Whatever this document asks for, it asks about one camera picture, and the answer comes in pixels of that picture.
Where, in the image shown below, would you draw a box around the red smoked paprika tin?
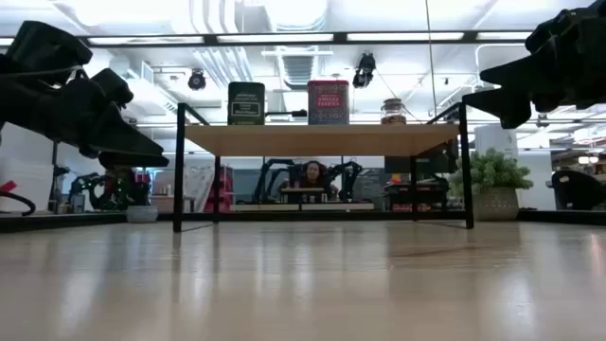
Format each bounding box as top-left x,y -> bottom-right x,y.
307,79 -> 350,126

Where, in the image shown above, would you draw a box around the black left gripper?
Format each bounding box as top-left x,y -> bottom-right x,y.
0,69 -> 170,169

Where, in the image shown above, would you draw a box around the wooden shelf black metal legs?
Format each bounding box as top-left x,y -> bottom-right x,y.
172,101 -> 475,233

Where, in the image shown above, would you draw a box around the person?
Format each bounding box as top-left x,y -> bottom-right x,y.
278,159 -> 340,204

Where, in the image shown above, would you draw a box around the small round grey pot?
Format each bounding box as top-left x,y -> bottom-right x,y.
125,204 -> 160,224

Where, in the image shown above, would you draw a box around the pale background table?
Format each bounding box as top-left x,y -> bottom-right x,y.
229,202 -> 376,212

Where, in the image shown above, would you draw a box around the black red cart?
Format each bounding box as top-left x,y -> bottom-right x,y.
383,175 -> 451,213

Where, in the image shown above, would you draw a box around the red tool cabinet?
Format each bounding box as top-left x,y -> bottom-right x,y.
204,165 -> 235,213

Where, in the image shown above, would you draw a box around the black monitor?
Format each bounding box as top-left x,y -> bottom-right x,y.
383,139 -> 459,174

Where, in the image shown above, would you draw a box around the background robot green lights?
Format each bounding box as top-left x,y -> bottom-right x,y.
68,168 -> 152,212

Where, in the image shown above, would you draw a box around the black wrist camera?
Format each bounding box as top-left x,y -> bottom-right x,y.
90,67 -> 134,108
524,7 -> 586,54

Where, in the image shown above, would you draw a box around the white draped cloth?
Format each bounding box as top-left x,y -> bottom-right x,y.
183,164 -> 215,213

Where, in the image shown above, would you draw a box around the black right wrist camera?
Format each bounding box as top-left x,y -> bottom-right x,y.
524,7 -> 586,54

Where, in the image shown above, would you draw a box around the black aluminium table frame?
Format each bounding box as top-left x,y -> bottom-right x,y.
0,28 -> 606,234

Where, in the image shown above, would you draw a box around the white rounded appliance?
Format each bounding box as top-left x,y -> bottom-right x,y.
474,123 -> 520,160

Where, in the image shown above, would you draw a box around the black overhead camera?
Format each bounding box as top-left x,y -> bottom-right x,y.
352,51 -> 378,90

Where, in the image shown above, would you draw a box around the green potted plant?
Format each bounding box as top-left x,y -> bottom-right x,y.
448,147 -> 535,223

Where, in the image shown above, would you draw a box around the black round ceiling fixture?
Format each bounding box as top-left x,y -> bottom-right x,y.
187,68 -> 208,92

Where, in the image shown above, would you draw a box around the dark green black pepper tin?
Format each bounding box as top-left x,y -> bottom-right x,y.
227,81 -> 266,126

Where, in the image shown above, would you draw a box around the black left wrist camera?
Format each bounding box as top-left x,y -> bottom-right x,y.
90,67 -> 134,108

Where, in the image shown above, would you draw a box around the black background chair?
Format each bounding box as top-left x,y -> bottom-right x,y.
550,169 -> 606,211

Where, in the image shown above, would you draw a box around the black cable loop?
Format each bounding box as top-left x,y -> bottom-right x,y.
0,190 -> 38,218

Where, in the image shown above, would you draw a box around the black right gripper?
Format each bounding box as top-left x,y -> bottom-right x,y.
461,18 -> 606,130

